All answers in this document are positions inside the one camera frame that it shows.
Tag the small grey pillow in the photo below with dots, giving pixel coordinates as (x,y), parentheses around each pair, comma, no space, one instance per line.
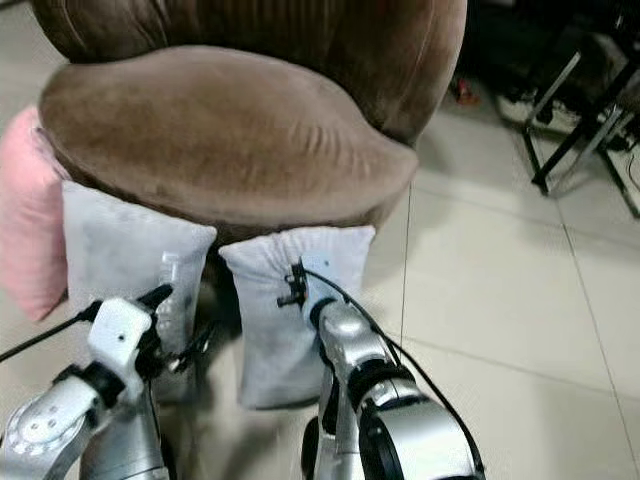
(265,340)

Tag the large grey pillow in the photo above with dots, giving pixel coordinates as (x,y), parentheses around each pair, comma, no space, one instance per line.
(120,245)

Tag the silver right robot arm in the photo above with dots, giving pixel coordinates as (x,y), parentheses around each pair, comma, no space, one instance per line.
(410,435)

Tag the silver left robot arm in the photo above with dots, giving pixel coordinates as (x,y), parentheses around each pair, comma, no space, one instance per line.
(50,425)

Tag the brown velvet sofa chair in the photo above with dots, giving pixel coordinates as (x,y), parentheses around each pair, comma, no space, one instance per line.
(220,130)

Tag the pink pillow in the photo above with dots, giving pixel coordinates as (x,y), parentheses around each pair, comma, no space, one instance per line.
(28,230)

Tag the small red object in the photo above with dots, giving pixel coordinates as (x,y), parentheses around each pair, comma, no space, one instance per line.
(464,94)

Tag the white power strip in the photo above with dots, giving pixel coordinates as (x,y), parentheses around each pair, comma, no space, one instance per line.
(550,108)

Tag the black metal folding stand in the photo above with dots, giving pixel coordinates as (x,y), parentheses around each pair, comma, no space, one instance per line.
(575,120)

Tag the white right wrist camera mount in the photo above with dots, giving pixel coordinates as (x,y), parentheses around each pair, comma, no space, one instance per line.
(322,290)

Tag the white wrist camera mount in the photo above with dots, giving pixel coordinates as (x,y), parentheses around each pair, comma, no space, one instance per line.
(322,290)
(120,335)

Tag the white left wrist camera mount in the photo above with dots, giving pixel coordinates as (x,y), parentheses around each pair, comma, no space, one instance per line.
(120,335)

